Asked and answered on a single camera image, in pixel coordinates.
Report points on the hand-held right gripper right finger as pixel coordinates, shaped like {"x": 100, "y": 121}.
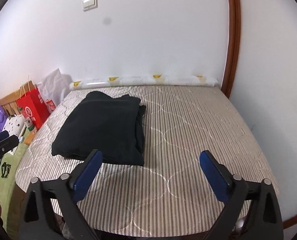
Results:
{"x": 214, "y": 177}

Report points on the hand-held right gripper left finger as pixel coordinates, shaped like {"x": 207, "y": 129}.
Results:
{"x": 87, "y": 175}

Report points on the black sweatshirt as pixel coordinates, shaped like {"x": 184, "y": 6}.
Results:
{"x": 103, "y": 127}

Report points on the white spotted cloth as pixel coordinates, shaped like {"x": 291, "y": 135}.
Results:
{"x": 13, "y": 127}

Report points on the plastic bottle with green label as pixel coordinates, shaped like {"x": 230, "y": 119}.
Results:
{"x": 28, "y": 122}

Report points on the green bed sheet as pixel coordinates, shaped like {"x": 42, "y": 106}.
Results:
{"x": 11, "y": 192}

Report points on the wooden headboard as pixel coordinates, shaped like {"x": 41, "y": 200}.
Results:
{"x": 11, "y": 97}

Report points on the red paper bag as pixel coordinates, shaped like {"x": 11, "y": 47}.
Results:
{"x": 34, "y": 110}

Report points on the striped quilted bed cover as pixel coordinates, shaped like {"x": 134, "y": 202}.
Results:
{"x": 188, "y": 130}

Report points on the white crumpled tissue paper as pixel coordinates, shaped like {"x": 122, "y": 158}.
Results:
{"x": 54, "y": 85}

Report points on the brown wooden baseboard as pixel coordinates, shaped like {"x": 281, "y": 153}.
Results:
{"x": 294, "y": 218}

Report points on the brown wooden door frame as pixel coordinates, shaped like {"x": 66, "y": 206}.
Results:
{"x": 234, "y": 42}

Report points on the white wall light switch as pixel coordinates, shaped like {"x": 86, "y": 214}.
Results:
{"x": 90, "y": 3}

